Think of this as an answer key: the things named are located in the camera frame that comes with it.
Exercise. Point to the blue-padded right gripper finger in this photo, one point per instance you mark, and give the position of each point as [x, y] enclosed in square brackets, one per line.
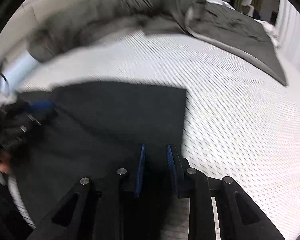
[137, 165]
[177, 166]

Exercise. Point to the beige upholstered headboard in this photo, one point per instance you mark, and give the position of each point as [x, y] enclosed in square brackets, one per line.
[25, 20]

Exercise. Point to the dark grey duvet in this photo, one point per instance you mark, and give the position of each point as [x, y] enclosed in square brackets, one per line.
[87, 21]

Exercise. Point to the black pants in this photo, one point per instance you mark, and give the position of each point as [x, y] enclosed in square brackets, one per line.
[94, 133]

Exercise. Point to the person's left hand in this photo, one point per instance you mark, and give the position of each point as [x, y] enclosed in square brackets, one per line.
[5, 163]

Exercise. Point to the white textured mattress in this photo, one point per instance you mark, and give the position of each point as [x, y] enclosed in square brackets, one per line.
[240, 122]

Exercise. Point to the light blue bolster pillow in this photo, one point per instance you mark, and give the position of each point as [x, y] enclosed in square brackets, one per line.
[16, 71]

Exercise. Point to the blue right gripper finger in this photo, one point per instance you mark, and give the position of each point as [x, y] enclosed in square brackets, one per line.
[40, 106]

